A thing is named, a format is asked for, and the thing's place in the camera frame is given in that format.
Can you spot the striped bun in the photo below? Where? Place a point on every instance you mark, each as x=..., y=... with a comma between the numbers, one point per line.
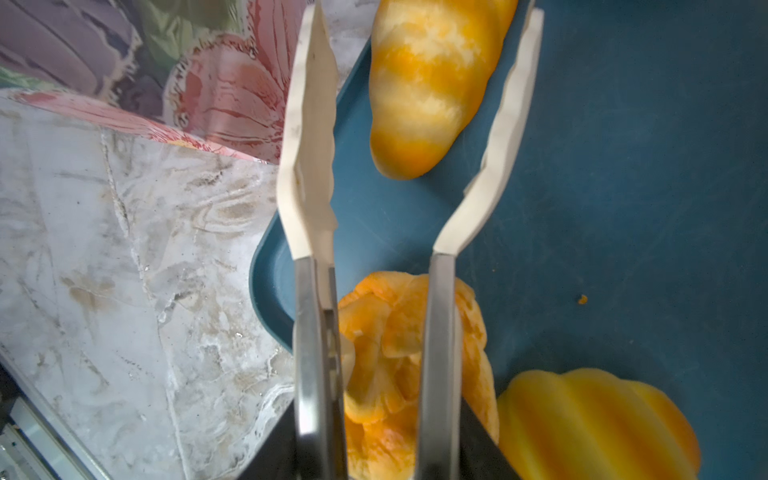
x=430, y=65
x=590, y=424

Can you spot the teal tray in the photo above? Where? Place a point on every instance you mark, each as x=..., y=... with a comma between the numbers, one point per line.
x=632, y=235

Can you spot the white metal tongs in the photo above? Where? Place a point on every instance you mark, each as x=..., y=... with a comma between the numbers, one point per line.
x=341, y=221

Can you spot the round knotted bun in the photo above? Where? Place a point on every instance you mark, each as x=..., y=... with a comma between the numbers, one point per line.
x=383, y=316

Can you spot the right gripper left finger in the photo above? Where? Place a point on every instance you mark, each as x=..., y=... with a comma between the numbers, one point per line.
x=276, y=458

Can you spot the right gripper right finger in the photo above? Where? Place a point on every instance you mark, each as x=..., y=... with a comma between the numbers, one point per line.
x=480, y=457

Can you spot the floral paper bag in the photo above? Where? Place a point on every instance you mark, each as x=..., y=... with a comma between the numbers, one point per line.
x=208, y=75

